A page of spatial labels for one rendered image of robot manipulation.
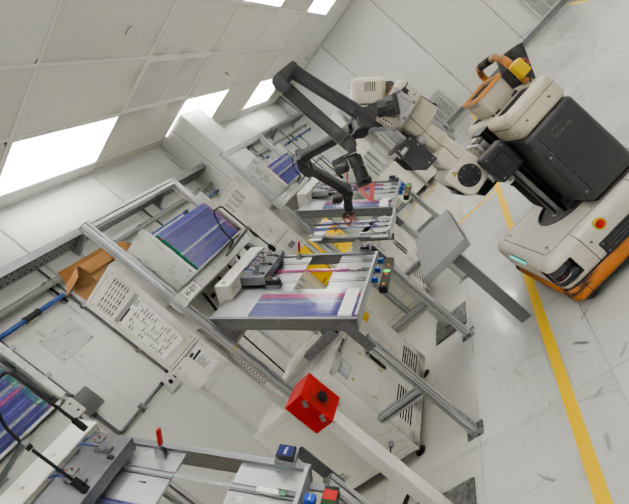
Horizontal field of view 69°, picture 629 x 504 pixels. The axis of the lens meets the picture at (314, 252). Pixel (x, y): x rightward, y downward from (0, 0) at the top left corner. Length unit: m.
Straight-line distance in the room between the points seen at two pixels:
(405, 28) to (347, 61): 1.24
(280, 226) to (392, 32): 6.78
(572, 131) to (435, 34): 7.69
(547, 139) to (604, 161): 0.25
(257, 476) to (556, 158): 1.62
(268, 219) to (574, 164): 2.16
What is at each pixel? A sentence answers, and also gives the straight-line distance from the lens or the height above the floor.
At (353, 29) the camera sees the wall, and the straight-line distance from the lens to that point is 9.87.
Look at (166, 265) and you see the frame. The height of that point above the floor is 1.52.
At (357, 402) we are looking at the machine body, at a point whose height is 0.42.
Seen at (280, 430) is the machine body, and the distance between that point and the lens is 2.51.
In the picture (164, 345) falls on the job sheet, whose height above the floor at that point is 1.28.
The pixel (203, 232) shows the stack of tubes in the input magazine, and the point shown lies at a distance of 2.53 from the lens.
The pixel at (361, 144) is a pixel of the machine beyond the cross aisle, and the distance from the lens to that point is 6.85.
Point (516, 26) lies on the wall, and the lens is 9.79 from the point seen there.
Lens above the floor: 1.20
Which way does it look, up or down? 5 degrees down
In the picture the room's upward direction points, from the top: 50 degrees counter-clockwise
